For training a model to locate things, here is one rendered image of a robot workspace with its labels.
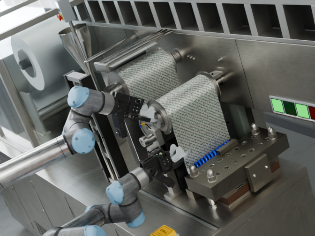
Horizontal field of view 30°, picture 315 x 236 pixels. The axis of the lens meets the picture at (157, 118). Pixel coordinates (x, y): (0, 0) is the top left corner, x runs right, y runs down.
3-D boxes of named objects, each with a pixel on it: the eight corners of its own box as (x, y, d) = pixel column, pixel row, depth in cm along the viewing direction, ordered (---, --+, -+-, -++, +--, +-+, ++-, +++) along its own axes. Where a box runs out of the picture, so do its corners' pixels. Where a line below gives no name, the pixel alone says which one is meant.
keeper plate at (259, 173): (251, 191, 222) (244, 166, 217) (269, 177, 226) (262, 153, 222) (256, 193, 220) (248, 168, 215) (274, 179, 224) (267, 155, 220)
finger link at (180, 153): (189, 141, 222) (170, 153, 218) (194, 154, 224) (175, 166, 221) (184, 139, 225) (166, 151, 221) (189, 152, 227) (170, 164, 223)
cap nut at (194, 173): (188, 175, 222) (184, 165, 221) (195, 171, 224) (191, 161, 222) (194, 178, 219) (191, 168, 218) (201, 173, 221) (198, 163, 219)
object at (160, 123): (146, 112, 226) (153, 110, 219) (150, 110, 227) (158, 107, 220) (155, 129, 227) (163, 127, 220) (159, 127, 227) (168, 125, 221)
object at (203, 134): (187, 171, 229) (173, 130, 221) (230, 141, 239) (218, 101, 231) (188, 171, 228) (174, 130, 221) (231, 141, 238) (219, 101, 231)
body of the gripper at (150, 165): (170, 149, 217) (145, 165, 212) (177, 168, 220) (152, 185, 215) (159, 145, 223) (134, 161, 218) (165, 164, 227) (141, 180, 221)
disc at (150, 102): (153, 129, 233) (142, 96, 226) (153, 128, 233) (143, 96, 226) (175, 138, 221) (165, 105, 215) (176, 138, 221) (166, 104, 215)
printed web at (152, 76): (143, 170, 264) (104, 69, 244) (182, 144, 274) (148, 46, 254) (196, 194, 233) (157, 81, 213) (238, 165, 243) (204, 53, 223)
